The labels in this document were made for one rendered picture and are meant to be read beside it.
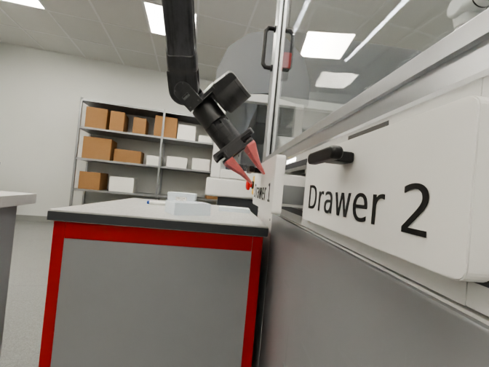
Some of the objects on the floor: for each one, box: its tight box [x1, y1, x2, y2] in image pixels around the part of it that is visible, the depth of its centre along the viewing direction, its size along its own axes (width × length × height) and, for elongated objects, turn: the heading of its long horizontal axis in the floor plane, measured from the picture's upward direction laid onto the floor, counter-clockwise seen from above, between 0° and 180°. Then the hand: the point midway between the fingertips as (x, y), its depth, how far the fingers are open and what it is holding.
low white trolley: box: [39, 198, 269, 367], centre depth 97 cm, size 58×62×76 cm
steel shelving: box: [69, 97, 218, 206], centre depth 437 cm, size 363×49×200 cm
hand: (255, 175), depth 56 cm, fingers closed on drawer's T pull, 3 cm apart
